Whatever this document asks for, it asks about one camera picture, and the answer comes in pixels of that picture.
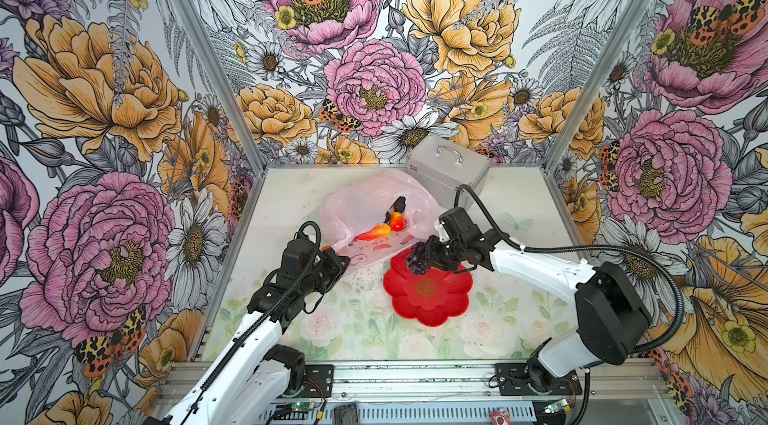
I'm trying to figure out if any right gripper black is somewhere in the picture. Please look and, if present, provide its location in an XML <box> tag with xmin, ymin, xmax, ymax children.
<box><xmin>415</xmin><ymin>233</ymin><xmax>468</xmax><ymax>272</ymax></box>

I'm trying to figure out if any red yellow peach toy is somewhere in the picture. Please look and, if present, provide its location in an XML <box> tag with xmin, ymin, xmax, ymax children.
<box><xmin>388</xmin><ymin>212</ymin><xmax>407</xmax><ymax>232</ymax></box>

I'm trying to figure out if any dark avocado toy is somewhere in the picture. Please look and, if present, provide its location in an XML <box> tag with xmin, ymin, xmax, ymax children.
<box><xmin>388</xmin><ymin>196</ymin><xmax>406</xmax><ymax>214</ymax></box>

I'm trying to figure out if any red yellow mango toy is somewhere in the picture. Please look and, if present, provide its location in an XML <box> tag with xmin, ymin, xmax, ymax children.
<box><xmin>356</xmin><ymin>223</ymin><xmax>392</xmax><ymax>242</ymax></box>

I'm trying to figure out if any pink plastic bag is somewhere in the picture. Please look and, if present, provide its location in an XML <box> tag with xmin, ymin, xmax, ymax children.
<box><xmin>317</xmin><ymin>170</ymin><xmax>444</xmax><ymax>270</ymax></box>

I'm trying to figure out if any dark purple grapes toy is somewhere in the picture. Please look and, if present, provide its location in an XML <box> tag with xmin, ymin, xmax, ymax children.
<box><xmin>405</xmin><ymin>241</ymin><xmax>432</xmax><ymax>276</ymax></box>

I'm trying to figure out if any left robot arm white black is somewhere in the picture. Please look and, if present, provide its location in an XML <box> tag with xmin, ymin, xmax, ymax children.
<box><xmin>144</xmin><ymin>233</ymin><xmax>350</xmax><ymax>424</ymax></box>

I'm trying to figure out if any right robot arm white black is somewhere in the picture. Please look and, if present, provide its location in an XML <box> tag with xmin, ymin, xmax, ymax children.
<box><xmin>406</xmin><ymin>207</ymin><xmax>650</xmax><ymax>394</ymax></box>

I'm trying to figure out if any red flower-shaped plate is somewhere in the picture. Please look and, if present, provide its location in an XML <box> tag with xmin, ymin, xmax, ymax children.
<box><xmin>383</xmin><ymin>250</ymin><xmax>474</xmax><ymax>327</ymax></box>

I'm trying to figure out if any silver metal case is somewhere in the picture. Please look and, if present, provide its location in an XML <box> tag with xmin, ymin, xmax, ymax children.
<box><xmin>406</xmin><ymin>135</ymin><xmax>491</xmax><ymax>209</ymax></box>

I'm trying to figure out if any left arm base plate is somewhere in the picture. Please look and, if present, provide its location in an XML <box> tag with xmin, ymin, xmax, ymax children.
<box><xmin>296</xmin><ymin>364</ymin><xmax>335</xmax><ymax>399</ymax></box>

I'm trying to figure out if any aluminium rail frame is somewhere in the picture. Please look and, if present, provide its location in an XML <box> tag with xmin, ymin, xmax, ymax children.
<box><xmin>155</xmin><ymin>358</ymin><xmax>673</xmax><ymax>425</ymax></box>

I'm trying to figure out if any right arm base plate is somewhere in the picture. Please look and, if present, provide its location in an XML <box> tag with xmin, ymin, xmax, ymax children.
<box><xmin>488</xmin><ymin>362</ymin><xmax>582</xmax><ymax>397</ymax></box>

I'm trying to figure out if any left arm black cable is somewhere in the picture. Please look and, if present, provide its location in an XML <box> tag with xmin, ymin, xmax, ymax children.
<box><xmin>179</xmin><ymin>220</ymin><xmax>323</xmax><ymax>425</ymax></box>

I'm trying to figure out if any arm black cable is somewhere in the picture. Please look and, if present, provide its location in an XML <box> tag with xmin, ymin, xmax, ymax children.
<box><xmin>453</xmin><ymin>184</ymin><xmax>685</xmax><ymax>425</ymax></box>
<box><xmin>179</xmin><ymin>220</ymin><xmax>323</xmax><ymax>425</ymax></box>

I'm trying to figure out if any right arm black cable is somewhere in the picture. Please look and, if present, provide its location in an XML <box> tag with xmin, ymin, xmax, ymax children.
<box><xmin>453</xmin><ymin>184</ymin><xmax>685</xmax><ymax>425</ymax></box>

